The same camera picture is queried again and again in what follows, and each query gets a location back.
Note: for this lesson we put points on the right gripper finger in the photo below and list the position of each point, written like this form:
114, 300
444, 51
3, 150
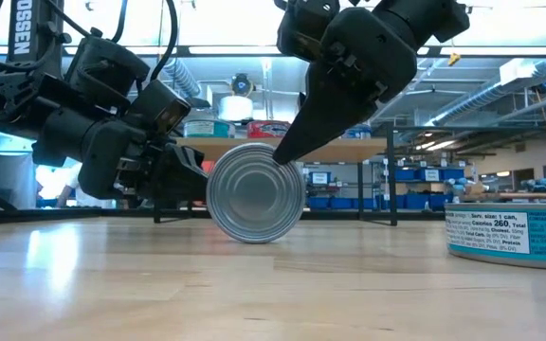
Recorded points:
325, 123

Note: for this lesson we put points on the black metal table frame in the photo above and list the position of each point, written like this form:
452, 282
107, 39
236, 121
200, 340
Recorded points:
64, 214

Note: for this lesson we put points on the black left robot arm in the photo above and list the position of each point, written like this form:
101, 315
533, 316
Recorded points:
22, 28

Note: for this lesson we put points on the red tuna can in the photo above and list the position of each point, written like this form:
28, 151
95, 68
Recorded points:
266, 129
254, 199

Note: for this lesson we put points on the corrugated silver duct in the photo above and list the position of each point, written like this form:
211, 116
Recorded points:
180, 76

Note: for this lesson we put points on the person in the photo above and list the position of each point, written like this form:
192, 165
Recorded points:
88, 196
5, 177

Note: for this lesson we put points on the blue storage bin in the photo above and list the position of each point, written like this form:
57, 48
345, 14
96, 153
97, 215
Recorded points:
318, 203
320, 178
417, 201
341, 203
405, 174
453, 174

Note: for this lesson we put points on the wooden shelf with black legs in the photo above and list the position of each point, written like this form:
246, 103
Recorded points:
339, 150

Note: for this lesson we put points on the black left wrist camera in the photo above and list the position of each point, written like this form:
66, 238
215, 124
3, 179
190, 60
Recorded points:
161, 106

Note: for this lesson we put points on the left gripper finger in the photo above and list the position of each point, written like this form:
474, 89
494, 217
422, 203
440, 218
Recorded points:
173, 184
192, 158

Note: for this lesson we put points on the orange partition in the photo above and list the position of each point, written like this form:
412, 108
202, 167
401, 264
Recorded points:
209, 166

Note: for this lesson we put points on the blue tuna can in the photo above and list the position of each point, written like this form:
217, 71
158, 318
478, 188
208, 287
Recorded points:
358, 131

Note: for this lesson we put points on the teal tuna can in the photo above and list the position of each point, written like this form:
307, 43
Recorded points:
209, 129
510, 237

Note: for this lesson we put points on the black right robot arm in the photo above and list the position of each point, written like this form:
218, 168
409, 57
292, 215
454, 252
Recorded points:
424, 14

